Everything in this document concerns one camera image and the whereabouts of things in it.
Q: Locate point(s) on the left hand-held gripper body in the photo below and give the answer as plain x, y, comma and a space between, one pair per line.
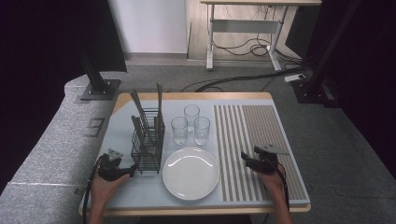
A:
109, 169

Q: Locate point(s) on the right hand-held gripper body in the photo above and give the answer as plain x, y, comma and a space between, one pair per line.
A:
267, 160

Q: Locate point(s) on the white round plate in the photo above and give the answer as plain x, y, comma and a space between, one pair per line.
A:
190, 174

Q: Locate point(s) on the person's left hand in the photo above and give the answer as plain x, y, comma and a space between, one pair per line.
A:
104, 189

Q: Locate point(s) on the person's right hand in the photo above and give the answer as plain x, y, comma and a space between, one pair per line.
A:
274, 183

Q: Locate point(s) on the striped grey placemat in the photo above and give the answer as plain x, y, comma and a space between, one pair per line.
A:
236, 130

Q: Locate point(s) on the light blue table mat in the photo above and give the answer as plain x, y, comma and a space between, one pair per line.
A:
118, 137

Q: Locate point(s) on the short silver cutlery piece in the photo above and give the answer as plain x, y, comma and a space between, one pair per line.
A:
137, 130

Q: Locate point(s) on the clear drinking glass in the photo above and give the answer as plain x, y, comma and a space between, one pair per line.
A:
179, 130
191, 113
202, 130

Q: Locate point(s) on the long silver cutlery piece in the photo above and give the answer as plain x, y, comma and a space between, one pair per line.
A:
138, 105

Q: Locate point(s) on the white power strip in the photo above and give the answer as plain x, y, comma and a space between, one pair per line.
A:
294, 77

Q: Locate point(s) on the white standing desk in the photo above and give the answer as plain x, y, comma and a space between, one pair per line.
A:
246, 26

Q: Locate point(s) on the black curtain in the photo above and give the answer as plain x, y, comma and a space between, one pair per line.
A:
373, 77

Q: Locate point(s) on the black stand with base plate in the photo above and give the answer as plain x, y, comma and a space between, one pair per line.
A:
96, 84

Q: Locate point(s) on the black metal frame stand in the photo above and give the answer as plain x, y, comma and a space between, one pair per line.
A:
323, 59

